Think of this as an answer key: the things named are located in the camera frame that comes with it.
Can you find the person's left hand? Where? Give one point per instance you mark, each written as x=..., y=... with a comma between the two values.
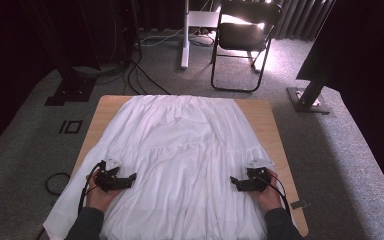
x=98, y=198

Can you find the black metal stand square base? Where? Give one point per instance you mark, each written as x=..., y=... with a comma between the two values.
x=71, y=90

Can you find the grey pleated curtain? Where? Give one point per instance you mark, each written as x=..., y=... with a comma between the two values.
x=296, y=20

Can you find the person's right hand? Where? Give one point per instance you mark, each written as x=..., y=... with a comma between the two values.
x=268, y=198

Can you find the grey tape piece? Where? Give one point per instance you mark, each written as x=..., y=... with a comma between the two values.
x=301, y=204

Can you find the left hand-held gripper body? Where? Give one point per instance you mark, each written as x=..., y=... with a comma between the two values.
x=106, y=175

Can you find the white skirt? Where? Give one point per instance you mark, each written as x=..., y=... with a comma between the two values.
x=183, y=150

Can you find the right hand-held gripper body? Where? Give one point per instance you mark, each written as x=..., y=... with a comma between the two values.
x=258, y=178

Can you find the black metal stand grey base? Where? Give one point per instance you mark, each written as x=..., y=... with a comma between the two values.
x=308, y=100

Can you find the white desk leg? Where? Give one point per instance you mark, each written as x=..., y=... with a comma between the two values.
x=185, y=40

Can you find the black folding chair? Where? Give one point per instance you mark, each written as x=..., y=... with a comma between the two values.
x=243, y=36

